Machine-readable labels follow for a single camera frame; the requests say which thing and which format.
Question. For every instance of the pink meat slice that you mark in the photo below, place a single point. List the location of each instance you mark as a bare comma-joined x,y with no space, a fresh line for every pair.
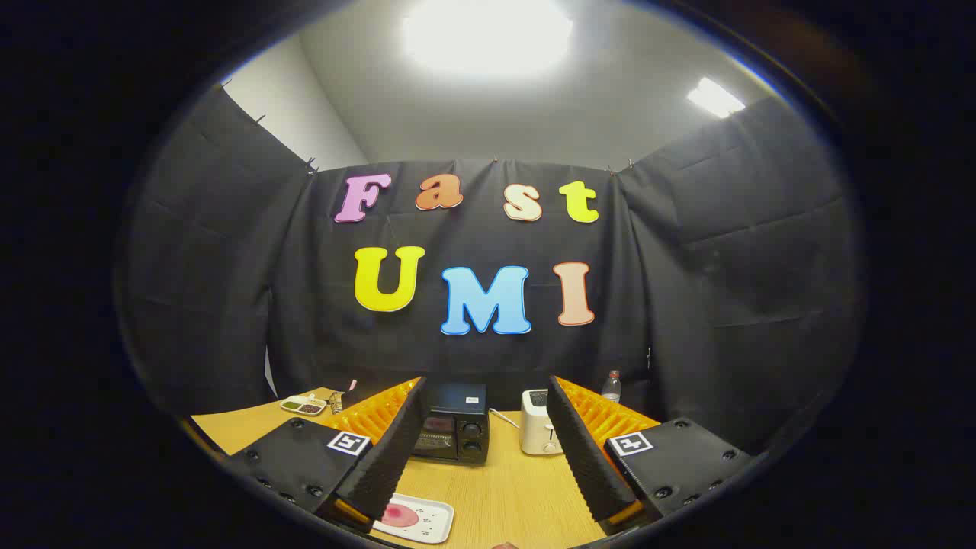
399,516

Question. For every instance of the clear glass container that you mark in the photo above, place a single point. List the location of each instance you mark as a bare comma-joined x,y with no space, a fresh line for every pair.
336,402

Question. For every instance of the small ceiling light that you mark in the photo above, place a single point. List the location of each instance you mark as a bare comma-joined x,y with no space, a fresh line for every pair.
715,97

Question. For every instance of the white divided spice dish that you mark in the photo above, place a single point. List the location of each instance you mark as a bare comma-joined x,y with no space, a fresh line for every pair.
303,406

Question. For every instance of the white square plate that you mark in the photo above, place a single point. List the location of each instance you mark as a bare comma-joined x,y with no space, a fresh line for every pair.
433,522

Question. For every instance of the large ceiling light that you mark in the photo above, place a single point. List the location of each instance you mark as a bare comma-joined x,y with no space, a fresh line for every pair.
488,34

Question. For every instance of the clear plastic water bottle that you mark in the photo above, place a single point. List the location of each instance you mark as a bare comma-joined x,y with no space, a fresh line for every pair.
611,387

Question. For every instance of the white pop-up toaster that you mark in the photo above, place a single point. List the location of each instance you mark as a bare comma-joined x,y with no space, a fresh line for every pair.
534,431

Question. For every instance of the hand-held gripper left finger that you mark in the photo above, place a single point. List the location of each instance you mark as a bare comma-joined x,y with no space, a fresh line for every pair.
396,450

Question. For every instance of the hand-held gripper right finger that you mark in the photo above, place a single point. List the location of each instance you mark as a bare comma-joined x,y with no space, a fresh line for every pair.
583,457

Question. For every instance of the black toaster oven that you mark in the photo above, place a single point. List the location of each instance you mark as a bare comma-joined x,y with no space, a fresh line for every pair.
457,398

